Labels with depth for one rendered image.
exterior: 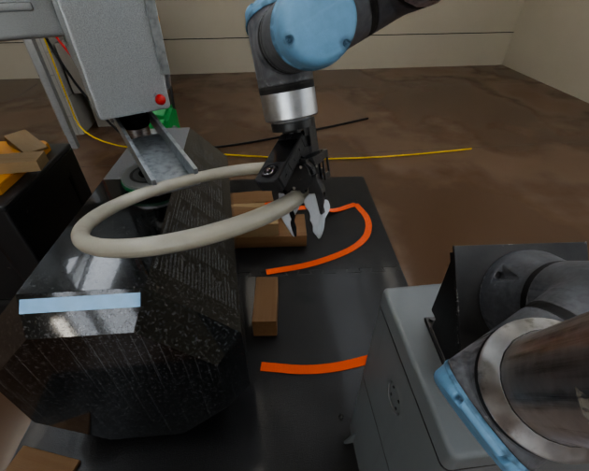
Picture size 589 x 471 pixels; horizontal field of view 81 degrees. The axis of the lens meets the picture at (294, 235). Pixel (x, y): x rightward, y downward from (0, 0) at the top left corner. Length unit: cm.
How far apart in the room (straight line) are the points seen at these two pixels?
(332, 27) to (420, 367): 65
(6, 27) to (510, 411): 190
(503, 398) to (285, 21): 47
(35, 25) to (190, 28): 447
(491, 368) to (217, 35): 598
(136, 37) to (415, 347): 110
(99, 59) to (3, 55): 602
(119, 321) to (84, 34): 77
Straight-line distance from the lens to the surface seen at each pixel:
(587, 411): 34
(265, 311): 177
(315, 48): 44
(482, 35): 723
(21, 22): 188
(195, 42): 623
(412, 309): 91
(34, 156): 192
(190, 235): 52
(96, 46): 120
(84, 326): 110
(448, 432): 77
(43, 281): 118
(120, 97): 124
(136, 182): 140
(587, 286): 60
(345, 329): 187
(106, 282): 108
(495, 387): 47
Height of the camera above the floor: 152
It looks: 39 degrees down
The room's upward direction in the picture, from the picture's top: straight up
